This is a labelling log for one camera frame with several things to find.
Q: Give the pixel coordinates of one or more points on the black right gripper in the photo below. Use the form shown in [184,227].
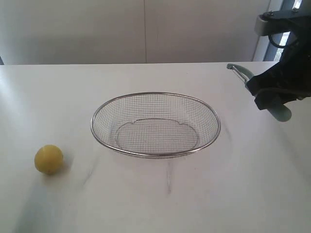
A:
[290,79]

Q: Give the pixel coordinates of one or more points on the yellow lemon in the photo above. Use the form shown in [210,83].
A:
[49,159]

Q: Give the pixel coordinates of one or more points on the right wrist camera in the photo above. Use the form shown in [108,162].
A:
[274,22]

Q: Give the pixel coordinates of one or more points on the oval wire mesh basket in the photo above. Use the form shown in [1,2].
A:
[155,125]

